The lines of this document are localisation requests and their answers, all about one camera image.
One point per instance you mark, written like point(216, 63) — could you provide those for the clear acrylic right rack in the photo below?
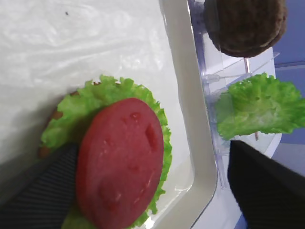
point(218, 71)

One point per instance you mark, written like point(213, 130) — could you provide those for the white square plate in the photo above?
point(49, 48)

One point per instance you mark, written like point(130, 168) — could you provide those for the red tomato slice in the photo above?
point(120, 164)

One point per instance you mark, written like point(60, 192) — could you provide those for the green lettuce leaf in rack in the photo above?
point(260, 103)

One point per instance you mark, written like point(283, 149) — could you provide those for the brown meat patty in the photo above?
point(245, 28)

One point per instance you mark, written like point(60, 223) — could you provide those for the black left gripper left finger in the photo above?
point(41, 196)

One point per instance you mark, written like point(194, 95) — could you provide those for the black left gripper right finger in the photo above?
point(269, 195)

